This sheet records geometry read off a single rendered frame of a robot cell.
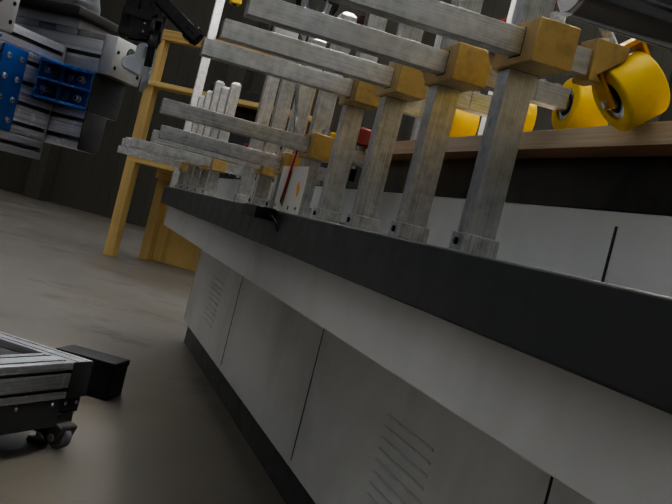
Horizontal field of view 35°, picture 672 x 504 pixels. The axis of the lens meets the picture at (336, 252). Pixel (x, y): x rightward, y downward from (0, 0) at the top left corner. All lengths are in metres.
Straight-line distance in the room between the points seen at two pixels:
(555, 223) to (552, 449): 0.61
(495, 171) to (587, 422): 0.40
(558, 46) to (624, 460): 0.50
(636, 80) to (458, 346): 0.36
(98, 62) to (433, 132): 1.17
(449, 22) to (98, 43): 1.41
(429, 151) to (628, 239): 0.31
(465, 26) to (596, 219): 0.37
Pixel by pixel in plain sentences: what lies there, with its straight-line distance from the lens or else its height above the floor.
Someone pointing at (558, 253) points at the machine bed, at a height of 0.73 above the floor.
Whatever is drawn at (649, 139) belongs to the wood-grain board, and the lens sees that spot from 1.28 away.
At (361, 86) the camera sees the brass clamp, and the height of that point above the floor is 0.95.
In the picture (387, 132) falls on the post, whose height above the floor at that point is 0.86.
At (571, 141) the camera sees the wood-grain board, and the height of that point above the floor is 0.88.
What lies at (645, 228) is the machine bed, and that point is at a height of 0.78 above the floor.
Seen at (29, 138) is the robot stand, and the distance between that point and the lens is 2.48.
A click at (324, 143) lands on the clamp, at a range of 2.14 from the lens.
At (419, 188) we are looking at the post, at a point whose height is 0.77.
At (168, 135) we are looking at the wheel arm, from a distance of 2.37.
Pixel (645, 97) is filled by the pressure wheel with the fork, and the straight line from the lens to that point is 1.26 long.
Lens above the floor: 0.69
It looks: 1 degrees down
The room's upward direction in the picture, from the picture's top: 14 degrees clockwise
